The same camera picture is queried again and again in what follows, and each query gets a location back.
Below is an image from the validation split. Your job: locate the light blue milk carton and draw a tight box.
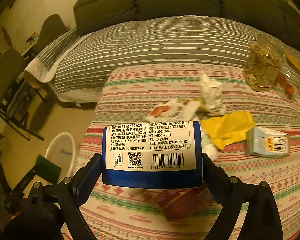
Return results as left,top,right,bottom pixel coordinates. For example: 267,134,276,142
244,127,290,158

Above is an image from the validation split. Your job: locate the yellow wrapper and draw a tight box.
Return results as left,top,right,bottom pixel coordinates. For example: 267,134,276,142
200,111,256,151

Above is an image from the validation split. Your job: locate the blue white food box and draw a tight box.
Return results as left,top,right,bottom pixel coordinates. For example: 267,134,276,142
102,121,203,190

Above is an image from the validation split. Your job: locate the white tissue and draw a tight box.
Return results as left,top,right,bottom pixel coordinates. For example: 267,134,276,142
199,73,226,116

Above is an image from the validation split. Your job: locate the red white snack wrapper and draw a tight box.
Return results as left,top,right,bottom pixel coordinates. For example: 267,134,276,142
146,99,200,122

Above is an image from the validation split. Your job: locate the white trash bin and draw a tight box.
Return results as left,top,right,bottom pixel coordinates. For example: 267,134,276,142
45,132,80,182

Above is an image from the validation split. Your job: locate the dark dining chair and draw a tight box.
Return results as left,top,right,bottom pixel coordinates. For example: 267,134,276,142
0,48,44,141
22,14,68,59

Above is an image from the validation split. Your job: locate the patterned pink green tablecloth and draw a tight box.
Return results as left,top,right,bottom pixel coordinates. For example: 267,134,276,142
66,64,300,239

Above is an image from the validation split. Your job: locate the grey striped quilt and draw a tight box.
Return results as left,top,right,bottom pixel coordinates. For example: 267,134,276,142
23,15,300,104

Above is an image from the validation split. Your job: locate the glass jar with wooden lid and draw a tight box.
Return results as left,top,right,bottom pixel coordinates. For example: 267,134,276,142
273,51,300,102

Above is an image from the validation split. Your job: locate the jar of seeds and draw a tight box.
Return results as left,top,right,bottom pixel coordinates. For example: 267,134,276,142
243,34,283,93

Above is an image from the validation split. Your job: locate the dark grey sofa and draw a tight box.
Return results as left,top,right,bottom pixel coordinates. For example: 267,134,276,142
73,0,300,51

